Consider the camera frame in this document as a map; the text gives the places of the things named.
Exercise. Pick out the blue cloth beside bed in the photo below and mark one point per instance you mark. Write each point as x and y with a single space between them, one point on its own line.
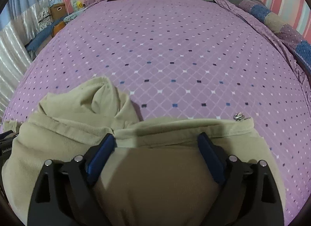
34 44

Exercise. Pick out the purple diamond pattern bedsheet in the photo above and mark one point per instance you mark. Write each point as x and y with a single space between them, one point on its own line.
182 58

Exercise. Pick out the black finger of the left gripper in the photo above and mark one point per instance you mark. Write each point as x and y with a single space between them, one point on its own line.
6 142

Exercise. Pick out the silver striped curtain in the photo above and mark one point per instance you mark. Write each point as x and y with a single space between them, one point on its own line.
15 59

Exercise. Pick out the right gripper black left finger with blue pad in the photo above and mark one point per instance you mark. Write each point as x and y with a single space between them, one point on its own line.
63 193

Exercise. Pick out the brown cardboard box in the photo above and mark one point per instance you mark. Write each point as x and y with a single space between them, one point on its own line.
58 11

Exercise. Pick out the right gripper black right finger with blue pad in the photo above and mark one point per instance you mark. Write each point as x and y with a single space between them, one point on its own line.
248 194

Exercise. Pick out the beige puffer jacket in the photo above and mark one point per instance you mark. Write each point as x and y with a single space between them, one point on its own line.
155 175

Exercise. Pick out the patchwork blue purple quilt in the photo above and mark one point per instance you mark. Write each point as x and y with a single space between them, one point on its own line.
291 38

